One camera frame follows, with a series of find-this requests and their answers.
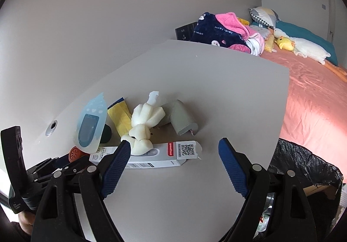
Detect long white thermometer box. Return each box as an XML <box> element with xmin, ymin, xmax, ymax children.
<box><xmin>89</xmin><ymin>140</ymin><xmax>203</xmax><ymax>170</ymax></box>

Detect white foam wrap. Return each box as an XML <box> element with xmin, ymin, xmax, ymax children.
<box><xmin>121</xmin><ymin>91</ymin><xmax>166</xmax><ymax>156</ymax></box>

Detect black trash bag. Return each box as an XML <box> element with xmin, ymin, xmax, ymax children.
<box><xmin>255</xmin><ymin>137</ymin><xmax>343</xmax><ymax>242</ymax></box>

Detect yellow packet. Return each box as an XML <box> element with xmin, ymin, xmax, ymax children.
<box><xmin>107</xmin><ymin>98</ymin><xmax>132</xmax><ymax>136</ymax></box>

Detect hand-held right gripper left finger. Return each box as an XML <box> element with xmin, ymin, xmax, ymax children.
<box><xmin>30</xmin><ymin>139</ymin><xmax>131</xmax><ymax>242</ymax></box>

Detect orange round lid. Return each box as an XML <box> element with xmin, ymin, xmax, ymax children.
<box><xmin>68</xmin><ymin>146</ymin><xmax>84</xmax><ymax>163</ymax></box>

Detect grey corner guard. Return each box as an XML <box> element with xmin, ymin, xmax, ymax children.
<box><xmin>170</xmin><ymin>99</ymin><xmax>199</xmax><ymax>135</ymax></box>

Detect white pink striped blanket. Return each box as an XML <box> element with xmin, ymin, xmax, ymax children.
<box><xmin>245</xmin><ymin>26</ymin><xmax>266</xmax><ymax>56</ymax></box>

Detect yellow duck plush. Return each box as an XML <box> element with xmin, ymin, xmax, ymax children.
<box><xmin>274</xmin><ymin>36</ymin><xmax>295</xmax><ymax>52</ymax></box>

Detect navy printed blanket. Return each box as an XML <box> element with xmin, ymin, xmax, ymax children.
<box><xmin>190</xmin><ymin>12</ymin><xmax>251</xmax><ymax>54</ymax></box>

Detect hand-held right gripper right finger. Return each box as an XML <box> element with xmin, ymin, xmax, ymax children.
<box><xmin>218</xmin><ymin>137</ymin><xmax>318</xmax><ymax>242</ymax></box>

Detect pink fleece blanket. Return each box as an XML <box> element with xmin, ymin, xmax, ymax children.
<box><xmin>215</xmin><ymin>12</ymin><xmax>250</xmax><ymax>39</ymax></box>

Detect person's left hand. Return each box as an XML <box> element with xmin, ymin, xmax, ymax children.
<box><xmin>18</xmin><ymin>211</ymin><xmax>35</xmax><ymax>235</ymax></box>

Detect yellow corn plush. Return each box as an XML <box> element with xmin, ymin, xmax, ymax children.
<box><xmin>263</xmin><ymin>33</ymin><xmax>277</xmax><ymax>53</ymax></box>

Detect black wall panel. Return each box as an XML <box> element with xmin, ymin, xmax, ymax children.
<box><xmin>175</xmin><ymin>22</ymin><xmax>198</xmax><ymax>41</ymax></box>

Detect bed with pink sheet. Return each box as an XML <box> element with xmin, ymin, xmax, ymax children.
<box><xmin>260</xmin><ymin>51</ymin><xmax>347</xmax><ymax>156</ymax></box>

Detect round desk cable grommet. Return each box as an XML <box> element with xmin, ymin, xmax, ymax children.
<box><xmin>46</xmin><ymin>120</ymin><xmax>58</xmax><ymax>137</ymax></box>

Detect blue translucent blister pack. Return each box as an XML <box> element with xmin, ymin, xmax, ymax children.
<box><xmin>73</xmin><ymin>92</ymin><xmax>107</xmax><ymax>154</ymax></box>

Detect white goose plush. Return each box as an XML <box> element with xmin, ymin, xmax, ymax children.
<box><xmin>272</xmin><ymin>28</ymin><xmax>347</xmax><ymax>82</ymax></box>

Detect teal pillow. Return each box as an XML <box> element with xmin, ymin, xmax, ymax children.
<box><xmin>275</xmin><ymin>20</ymin><xmax>339</xmax><ymax>66</ymax></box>

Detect checked pillow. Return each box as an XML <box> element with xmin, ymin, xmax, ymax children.
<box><xmin>249</xmin><ymin>7</ymin><xmax>280</xmax><ymax>28</ymax></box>

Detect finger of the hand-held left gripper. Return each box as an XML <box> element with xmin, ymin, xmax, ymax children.
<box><xmin>26</xmin><ymin>155</ymin><xmax>74</xmax><ymax>176</ymax></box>
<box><xmin>58</xmin><ymin>156</ymin><xmax>88</xmax><ymax>178</ymax></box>

